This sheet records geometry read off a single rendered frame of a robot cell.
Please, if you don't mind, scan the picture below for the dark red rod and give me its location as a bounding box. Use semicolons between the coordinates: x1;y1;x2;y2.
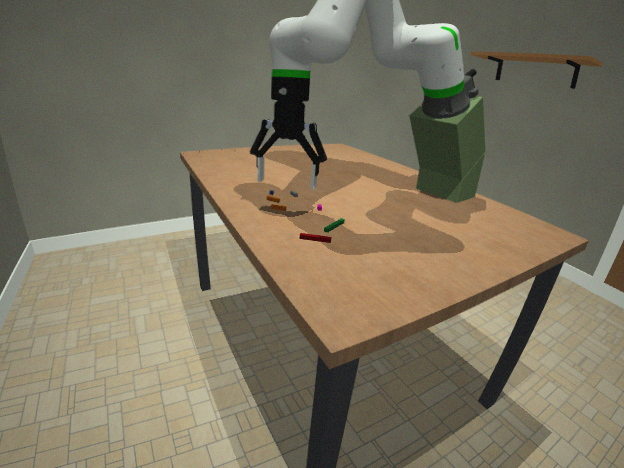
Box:
300;233;332;243

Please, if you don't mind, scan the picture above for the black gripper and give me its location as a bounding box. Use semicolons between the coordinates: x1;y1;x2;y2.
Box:
250;102;327;190

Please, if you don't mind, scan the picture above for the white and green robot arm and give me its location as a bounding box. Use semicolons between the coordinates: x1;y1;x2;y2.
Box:
269;0;478;118

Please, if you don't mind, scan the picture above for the green rod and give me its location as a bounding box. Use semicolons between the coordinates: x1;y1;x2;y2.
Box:
324;218;345;233

